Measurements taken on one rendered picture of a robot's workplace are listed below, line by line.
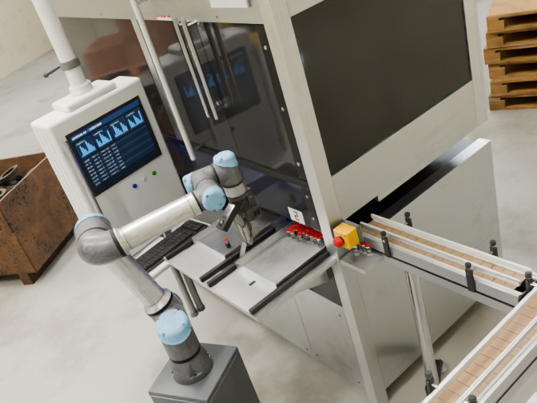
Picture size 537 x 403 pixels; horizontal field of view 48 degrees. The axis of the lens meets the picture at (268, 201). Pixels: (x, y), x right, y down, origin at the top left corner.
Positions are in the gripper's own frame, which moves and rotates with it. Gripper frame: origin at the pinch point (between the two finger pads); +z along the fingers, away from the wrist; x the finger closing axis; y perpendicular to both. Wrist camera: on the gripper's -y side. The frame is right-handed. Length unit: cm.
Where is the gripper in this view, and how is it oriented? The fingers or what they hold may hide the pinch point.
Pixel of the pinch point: (248, 242)
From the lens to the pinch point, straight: 218.9
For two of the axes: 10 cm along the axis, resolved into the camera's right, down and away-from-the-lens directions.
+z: 2.7, 8.3, 4.9
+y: 7.4, -5.0, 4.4
